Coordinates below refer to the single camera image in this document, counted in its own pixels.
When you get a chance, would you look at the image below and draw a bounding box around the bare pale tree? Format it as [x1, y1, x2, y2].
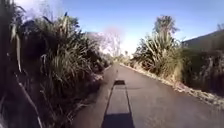
[94, 28, 124, 58]

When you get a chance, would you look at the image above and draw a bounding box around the large flax bush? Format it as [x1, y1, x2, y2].
[131, 31, 184, 83]

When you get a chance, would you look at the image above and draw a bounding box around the row of flax bushes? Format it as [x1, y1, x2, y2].
[0, 0, 113, 128]

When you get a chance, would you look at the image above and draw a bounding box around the dark asphalt path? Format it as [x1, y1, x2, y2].
[71, 63, 224, 128]

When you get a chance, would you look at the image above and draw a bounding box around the cabbage tree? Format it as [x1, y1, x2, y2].
[153, 14, 181, 38]

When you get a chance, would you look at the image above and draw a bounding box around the dry grass verge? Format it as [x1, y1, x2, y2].
[119, 63, 224, 111]

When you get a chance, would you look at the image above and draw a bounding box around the dark hedge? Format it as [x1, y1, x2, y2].
[181, 49, 224, 98]

